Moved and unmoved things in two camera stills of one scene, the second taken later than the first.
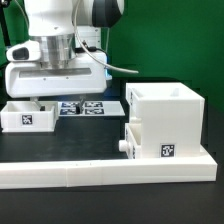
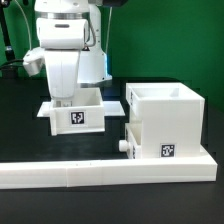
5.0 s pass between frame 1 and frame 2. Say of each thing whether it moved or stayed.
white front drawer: stayed
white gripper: moved
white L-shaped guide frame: stayed
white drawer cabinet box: stayed
